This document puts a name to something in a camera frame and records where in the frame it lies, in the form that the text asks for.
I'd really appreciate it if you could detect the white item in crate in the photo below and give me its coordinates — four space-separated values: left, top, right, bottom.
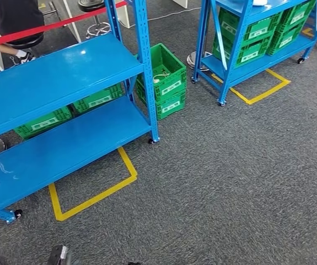
152 71 170 84

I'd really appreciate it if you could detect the black round stool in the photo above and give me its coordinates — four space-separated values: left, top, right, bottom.
5 32 45 50
77 0 112 40

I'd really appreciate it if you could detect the person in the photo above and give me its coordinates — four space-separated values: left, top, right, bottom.
0 0 45 66

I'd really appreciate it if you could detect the white floor cable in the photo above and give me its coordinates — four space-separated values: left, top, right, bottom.
118 6 202 29

